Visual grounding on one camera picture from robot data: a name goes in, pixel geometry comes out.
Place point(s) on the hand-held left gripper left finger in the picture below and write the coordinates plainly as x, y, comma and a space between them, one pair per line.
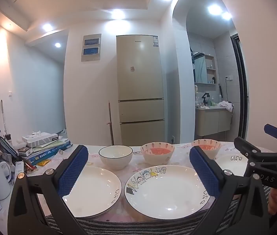
72, 171

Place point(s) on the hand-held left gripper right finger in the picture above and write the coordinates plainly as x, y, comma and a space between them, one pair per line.
204, 173

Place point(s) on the pink strawberry print bowl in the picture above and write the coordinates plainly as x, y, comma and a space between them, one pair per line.
210, 149
157, 158

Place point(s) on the white cartoon print plate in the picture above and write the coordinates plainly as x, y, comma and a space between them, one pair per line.
168, 193

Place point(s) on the white dark-rimmed bowl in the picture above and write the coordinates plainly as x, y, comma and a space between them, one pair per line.
115, 160

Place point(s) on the blue book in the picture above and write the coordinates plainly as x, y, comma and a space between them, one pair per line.
47, 155

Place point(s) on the yellow packet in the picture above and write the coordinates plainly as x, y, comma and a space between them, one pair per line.
44, 162

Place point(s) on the red gold foil wrapper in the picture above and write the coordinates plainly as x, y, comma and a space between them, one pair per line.
30, 169

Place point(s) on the grey striped tissue box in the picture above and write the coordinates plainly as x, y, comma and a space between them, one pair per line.
42, 139

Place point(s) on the beige bathroom vanity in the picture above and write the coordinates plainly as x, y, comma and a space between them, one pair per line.
212, 122

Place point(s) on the white towel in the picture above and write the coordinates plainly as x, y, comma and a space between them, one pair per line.
226, 105

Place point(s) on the small dark printed box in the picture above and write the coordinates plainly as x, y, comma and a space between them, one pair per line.
25, 151

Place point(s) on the white remote control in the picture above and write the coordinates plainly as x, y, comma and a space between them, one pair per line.
18, 167

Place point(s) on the wooden stick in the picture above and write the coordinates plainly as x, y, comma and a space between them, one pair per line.
110, 124

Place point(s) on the pink bunny print tablecloth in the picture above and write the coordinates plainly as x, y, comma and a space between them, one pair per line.
134, 170

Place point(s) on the black faucet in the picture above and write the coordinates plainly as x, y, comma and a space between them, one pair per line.
205, 99

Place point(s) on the black teal striped case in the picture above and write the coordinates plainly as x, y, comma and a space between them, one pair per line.
4, 144

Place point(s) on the small beige figurine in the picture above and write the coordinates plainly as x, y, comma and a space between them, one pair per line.
196, 91

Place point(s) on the grey striped cloth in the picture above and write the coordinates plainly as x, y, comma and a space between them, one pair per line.
141, 227

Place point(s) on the bathroom mirror cabinet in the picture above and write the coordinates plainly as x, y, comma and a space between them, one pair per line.
204, 68

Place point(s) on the beige three-door refrigerator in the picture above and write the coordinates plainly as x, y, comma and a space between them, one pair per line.
138, 78

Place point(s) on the pink fridge magnet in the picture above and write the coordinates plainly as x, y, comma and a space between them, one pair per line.
132, 69

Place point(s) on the white wall socket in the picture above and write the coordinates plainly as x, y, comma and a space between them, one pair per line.
173, 140
228, 78

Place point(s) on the black door frame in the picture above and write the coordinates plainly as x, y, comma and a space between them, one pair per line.
241, 85

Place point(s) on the grey wall panel blue screens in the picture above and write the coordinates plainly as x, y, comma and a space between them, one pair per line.
91, 47

